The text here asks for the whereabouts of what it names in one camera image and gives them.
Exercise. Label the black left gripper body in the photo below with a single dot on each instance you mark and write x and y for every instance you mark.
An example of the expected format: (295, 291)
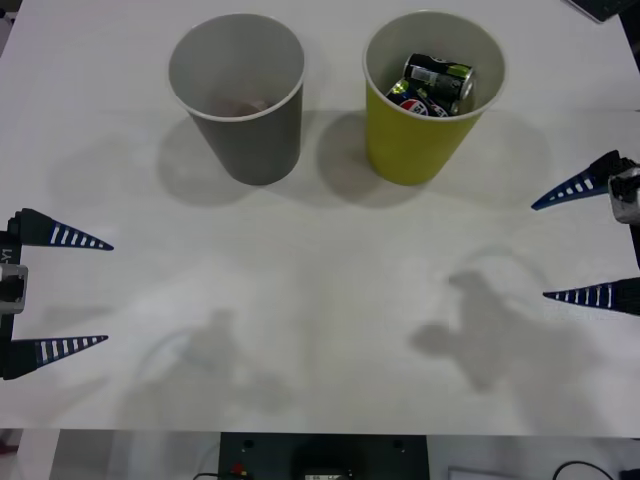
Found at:
(10, 250)

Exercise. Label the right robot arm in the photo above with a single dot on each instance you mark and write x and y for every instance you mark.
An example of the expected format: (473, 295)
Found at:
(625, 197)

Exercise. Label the grey plastic bin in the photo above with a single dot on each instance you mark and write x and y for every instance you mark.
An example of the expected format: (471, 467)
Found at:
(250, 140)

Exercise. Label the blue can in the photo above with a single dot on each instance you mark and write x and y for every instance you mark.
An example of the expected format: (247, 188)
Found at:
(420, 103)

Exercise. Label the yellow-green plastic bin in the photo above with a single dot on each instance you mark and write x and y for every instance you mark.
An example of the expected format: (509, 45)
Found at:
(410, 145)

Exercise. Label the black robot torso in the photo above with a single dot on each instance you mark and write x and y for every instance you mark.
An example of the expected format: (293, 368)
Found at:
(325, 455)

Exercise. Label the black can with green mark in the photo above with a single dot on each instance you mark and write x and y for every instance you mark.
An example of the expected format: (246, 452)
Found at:
(440, 75)

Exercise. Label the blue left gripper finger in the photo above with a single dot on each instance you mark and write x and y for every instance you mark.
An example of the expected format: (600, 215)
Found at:
(55, 231)
(55, 350)

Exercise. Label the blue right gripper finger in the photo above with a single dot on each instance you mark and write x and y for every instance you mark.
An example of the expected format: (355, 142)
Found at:
(595, 296)
(575, 187)

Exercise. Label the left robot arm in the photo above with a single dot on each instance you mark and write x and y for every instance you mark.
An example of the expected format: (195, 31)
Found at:
(12, 289)

